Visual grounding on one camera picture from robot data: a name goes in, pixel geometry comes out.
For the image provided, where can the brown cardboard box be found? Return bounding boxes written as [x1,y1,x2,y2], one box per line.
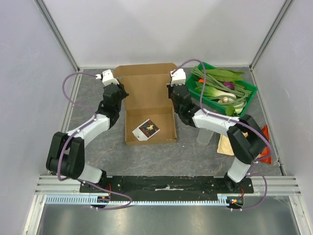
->
[113,63,177,145]

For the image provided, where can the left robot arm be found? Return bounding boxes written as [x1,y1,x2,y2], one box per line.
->
[46,82,129,192]

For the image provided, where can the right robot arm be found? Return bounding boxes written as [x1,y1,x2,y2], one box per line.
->
[167,84,270,193]

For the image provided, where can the clear plastic water bottle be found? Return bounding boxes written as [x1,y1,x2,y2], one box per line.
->
[197,128,214,146]

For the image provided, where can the white mushroom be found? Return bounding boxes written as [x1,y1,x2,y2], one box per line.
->
[218,96,237,104]

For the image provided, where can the green plastic tray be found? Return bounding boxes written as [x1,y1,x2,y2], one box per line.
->
[185,63,258,117]

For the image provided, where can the green leafy vegetables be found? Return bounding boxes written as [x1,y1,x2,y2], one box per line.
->
[206,69,243,82]

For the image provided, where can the red onion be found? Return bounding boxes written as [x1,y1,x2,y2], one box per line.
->
[223,82,235,90]

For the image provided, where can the green long beans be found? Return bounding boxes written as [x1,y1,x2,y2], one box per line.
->
[191,67,251,100]

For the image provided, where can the beige paper bag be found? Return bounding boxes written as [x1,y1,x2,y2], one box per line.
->
[217,135,234,156]

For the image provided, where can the red chip bag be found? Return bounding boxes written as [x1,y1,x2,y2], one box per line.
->
[258,125,272,165]

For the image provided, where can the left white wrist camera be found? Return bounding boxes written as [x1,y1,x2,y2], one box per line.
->
[96,70,119,86]

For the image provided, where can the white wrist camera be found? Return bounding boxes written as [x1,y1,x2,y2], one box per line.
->
[96,70,119,86]
[170,68,186,86]

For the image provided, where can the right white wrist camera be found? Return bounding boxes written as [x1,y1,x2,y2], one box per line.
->
[170,68,186,86]

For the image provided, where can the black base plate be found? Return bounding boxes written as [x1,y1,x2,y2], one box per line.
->
[79,175,255,202]

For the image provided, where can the white slotted cable duct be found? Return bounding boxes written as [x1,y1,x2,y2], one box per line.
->
[45,194,229,206]

